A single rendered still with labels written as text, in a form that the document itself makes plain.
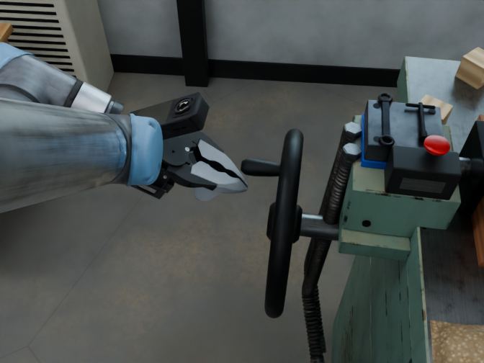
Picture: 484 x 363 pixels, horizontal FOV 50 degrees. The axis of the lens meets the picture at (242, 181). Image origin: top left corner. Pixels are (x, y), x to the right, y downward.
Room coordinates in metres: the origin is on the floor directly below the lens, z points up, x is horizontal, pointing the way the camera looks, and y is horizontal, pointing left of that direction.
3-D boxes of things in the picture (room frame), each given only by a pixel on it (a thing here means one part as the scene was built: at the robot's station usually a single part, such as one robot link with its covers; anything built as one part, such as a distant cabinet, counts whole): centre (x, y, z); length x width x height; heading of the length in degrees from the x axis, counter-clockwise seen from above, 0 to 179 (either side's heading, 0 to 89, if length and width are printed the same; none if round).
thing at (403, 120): (0.46, -0.21, 0.99); 0.13 x 0.11 x 0.06; 171
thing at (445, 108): (0.59, -0.29, 0.92); 0.05 x 0.04 x 0.03; 53
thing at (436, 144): (0.42, -0.23, 1.02); 0.03 x 0.03 x 0.01
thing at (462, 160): (0.45, -0.28, 0.95); 0.09 x 0.07 x 0.09; 171
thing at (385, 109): (0.49, -0.19, 1.00); 0.10 x 0.02 x 0.01; 171
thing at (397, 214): (0.46, -0.22, 0.91); 0.15 x 0.14 x 0.09; 171
